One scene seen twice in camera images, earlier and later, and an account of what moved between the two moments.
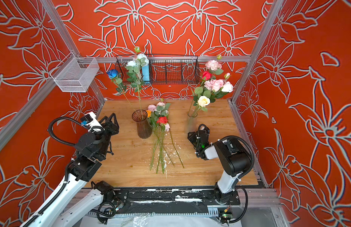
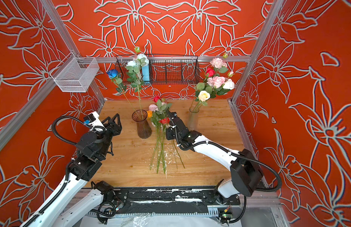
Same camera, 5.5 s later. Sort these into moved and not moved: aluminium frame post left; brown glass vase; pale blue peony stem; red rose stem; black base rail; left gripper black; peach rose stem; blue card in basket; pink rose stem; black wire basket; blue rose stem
Moved: peach rose stem; red rose stem; pink rose stem
Not moved: left gripper black; blue card in basket; aluminium frame post left; black base rail; black wire basket; blue rose stem; pale blue peony stem; brown glass vase
